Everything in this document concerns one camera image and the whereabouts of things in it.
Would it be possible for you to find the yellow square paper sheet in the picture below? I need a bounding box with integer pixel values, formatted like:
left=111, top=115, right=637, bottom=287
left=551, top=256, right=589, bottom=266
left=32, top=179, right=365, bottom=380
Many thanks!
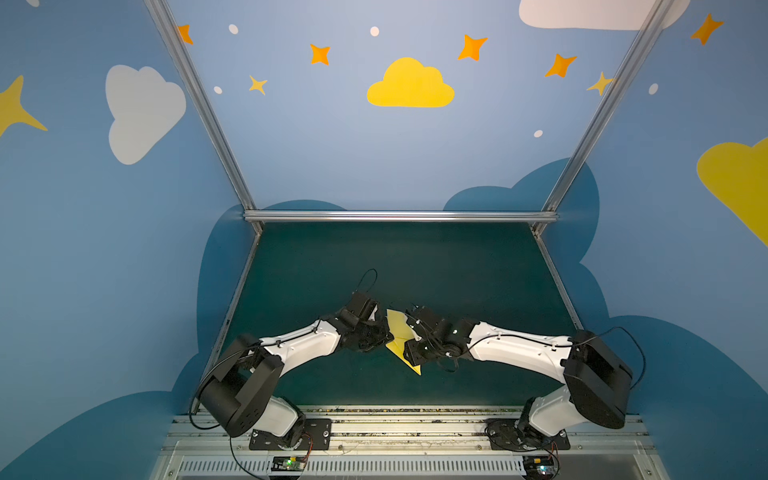
left=386, top=309, right=421, bottom=375

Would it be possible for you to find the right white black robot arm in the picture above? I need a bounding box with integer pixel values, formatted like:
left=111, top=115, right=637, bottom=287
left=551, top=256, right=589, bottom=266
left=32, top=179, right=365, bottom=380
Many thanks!
left=403, top=314, right=633, bottom=451

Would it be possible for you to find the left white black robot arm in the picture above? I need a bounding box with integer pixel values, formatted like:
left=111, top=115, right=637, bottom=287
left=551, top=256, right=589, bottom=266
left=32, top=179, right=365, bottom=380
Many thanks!
left=194, top=313, right=394, bottom=449

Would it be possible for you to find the left green circuit board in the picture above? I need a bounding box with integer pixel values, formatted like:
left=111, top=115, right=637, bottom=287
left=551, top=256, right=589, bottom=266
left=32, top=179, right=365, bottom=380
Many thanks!
left=270, top=456, right=307, bottom=473

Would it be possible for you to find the green circuit board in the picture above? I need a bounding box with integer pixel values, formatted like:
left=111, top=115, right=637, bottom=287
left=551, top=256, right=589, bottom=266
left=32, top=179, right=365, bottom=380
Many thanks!
left=270, top=456, right=307, bottom=473
left=523, top=456, right=558, bottom=480

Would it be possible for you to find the right green circuit board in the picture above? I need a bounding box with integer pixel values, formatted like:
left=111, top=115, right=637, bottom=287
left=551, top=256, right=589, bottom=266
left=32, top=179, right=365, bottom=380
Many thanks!
left=523, top=456, right=558, bottom=480

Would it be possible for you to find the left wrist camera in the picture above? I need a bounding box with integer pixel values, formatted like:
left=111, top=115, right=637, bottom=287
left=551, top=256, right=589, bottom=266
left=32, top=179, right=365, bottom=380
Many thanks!
left=339, top=291, right=378, bottom=326

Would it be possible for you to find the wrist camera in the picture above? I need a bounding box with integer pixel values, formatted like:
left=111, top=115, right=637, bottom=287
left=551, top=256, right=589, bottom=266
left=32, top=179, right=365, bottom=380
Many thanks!
left=339, top=291, right=378, bottom=326
left=406, top=307, right=454, bottom=341

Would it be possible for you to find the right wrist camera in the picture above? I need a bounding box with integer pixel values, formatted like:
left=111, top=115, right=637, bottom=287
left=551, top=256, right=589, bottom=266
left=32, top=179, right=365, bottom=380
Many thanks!
left=406, top=307, right=454, bottom=341

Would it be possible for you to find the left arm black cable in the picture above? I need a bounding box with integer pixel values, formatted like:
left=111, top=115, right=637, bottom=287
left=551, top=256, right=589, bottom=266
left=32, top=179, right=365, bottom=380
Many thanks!
left=188, top=268, right=379, bottom=480

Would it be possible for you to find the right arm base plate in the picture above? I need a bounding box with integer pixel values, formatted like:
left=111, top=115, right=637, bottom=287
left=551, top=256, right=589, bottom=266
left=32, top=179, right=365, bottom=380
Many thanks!
left=484, top=418, right=571, bottom=452

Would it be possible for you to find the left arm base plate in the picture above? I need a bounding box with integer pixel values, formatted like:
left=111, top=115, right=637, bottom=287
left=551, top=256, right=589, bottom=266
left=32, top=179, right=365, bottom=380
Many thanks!
left=248, top=418, right=332, bottom=451

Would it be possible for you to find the rear aluminium frame crossbar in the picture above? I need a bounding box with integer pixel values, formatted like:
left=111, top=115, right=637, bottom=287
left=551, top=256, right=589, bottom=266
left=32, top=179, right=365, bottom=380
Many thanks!
left=244, top=210, right=558, bottom=224

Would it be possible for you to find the front aluminium rail bed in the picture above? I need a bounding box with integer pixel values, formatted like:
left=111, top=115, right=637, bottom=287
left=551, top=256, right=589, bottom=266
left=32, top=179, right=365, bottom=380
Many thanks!
left=151, top=405, right=669, bottom=479

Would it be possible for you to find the white slotted cable duct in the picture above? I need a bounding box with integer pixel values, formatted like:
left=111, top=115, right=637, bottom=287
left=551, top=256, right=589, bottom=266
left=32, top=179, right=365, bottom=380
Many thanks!
left=175, top=456, right=525, bottom=479

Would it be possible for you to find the left aluminium frame post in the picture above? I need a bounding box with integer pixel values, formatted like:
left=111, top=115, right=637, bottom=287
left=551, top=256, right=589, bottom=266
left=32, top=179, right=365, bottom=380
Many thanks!
left=144, top=0, right=256, bottom=213

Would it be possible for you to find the aluminium frame post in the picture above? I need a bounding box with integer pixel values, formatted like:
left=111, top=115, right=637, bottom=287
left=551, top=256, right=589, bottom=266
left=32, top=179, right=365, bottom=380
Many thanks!
left=542, top=0, right=675, bottom=222
left=144, top=0, right=256, bottom=213

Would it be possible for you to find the right aluminium frame post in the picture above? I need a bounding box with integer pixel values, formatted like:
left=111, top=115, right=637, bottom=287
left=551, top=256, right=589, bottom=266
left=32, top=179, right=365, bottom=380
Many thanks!
left=542, top=0, right=675, bottom=222

